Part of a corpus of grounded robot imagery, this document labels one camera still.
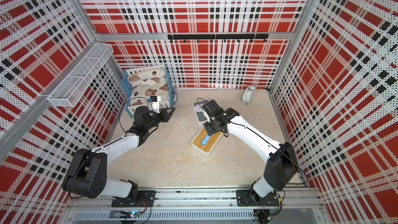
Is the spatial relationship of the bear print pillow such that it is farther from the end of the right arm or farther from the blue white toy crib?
the end of the right arm

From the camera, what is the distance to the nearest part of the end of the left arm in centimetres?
67

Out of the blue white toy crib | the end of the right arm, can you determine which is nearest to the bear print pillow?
the blue white toy crib
